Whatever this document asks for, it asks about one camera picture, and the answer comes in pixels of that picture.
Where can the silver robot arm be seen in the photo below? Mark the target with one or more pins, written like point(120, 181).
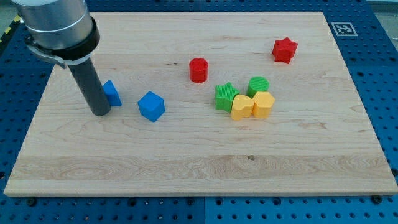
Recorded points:
point(61, 32)

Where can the blue cube block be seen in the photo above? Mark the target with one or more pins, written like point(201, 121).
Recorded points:
point(151, 106)

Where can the blue triangle block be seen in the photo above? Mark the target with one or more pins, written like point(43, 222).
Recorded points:
point(112, 94)

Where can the wooden board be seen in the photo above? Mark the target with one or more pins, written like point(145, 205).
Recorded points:
point(317, 140)

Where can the green star block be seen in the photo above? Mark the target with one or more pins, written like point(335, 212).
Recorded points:
point(224, 96)

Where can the red cylinder block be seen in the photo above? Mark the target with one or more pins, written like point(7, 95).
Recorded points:
point(198, 70)

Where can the yellow heart block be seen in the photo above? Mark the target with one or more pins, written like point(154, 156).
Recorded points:
point(242, 107)

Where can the green cylinder block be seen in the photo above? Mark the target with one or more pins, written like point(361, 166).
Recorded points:
point(257, 84)

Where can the yellow pentagon block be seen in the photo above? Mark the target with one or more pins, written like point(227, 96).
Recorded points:
point(263, 103)

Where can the red star block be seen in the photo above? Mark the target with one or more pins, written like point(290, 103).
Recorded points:
point(284, 50)

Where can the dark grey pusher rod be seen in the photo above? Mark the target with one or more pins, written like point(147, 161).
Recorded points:
point(91, 88)

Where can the white fiducial marker tag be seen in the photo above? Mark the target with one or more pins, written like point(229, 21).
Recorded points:
point(344, 29)

